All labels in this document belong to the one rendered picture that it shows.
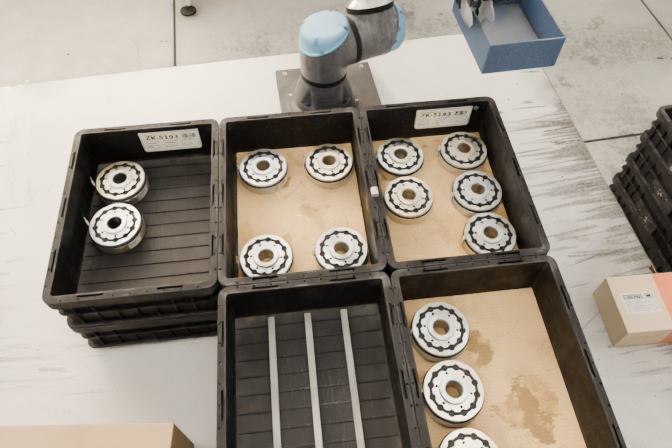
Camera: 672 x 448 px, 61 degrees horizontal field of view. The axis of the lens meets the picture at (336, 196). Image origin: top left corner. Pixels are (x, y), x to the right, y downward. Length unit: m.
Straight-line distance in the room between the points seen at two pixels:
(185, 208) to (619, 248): 0.97
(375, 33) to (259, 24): 1.63
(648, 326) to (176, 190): 1.00
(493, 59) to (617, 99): 1.77
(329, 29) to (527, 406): 0.88
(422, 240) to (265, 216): 0.33
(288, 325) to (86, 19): 2.43
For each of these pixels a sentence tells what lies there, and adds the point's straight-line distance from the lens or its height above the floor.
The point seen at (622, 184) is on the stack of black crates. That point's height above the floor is 0.27.
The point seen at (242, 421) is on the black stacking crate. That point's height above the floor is 0.83.
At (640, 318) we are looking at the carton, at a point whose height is 0.77.
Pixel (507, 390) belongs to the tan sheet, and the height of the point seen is 0.83.
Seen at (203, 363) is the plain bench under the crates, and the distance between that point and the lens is 1.21.
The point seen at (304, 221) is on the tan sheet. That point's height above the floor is 0.83.
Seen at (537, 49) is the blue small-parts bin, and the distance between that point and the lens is 1.16.
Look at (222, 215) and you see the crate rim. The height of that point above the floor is 0.93.
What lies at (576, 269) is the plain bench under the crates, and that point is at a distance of 1.37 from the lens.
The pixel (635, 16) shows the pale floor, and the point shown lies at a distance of 3.37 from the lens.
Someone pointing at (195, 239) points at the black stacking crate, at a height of 0.83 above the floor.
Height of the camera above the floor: 1.82
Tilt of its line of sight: 55 degrees down
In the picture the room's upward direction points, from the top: straight up
